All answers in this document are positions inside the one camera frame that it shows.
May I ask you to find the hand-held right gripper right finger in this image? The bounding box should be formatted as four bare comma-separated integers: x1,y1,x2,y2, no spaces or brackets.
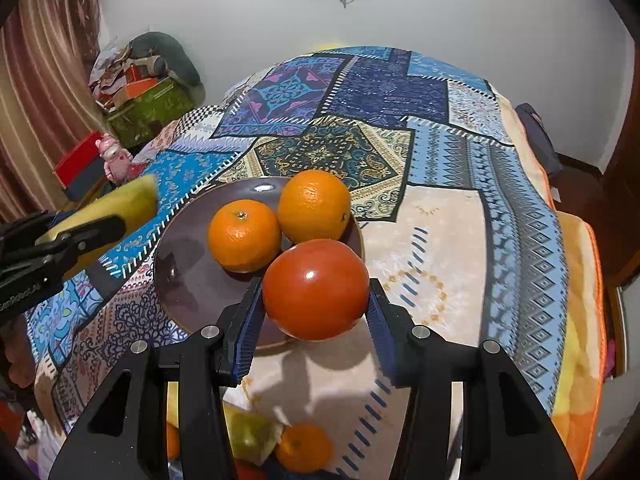
367,277,581,480

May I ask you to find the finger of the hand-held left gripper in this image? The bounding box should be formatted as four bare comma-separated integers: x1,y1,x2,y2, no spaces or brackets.
0,210,57,235
34,215,127,262

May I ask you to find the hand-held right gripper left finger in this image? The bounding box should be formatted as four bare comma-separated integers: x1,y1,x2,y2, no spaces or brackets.
50,277,264,480

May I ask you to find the yellow-green mango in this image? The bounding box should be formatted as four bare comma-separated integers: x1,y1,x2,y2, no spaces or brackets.
42,175,160,281

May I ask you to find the brown plate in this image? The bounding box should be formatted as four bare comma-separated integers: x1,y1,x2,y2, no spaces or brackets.
153,176,367,352

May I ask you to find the red tomato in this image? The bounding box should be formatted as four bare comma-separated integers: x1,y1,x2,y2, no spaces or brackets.
262,239,371,342

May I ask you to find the pink toy figure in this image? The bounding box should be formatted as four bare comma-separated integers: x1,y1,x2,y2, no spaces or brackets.
97,133,134,186

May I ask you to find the red box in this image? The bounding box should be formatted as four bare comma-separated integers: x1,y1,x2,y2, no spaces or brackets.
53,130,104,189

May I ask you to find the small orange with stem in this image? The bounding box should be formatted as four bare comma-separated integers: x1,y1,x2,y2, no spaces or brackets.
207,199,282,274

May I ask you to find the yellow-green pear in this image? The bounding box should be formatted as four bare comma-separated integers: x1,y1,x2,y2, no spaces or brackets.
222,402,284,466

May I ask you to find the green patterned box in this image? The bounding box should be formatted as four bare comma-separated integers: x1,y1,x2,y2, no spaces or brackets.
107,77,197,149

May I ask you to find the striped brown curtain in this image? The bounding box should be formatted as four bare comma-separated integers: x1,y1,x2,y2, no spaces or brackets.
0,0,108,223

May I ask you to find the red fruit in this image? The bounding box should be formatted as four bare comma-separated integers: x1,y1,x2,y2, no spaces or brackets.
234,459,269,480

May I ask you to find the large orange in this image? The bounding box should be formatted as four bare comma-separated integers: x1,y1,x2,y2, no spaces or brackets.
277,169,352,245

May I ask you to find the orange box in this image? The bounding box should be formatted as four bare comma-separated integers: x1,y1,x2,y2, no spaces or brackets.
125,76,172,102

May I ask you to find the patchwork printed blanket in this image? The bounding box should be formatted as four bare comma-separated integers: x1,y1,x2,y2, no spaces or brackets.
25,46,571,466

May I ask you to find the grey cushion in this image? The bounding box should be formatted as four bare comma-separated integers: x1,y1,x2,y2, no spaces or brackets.
131,32,204,89

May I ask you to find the orange and yellow blanket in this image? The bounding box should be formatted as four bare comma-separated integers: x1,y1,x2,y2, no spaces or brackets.
542,170,609,478

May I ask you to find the dark wooden furniture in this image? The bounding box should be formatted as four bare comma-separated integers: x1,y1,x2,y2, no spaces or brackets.
552,35,640,378

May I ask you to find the dark cloth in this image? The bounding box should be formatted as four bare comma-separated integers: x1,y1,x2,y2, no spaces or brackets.
515,102,559,181

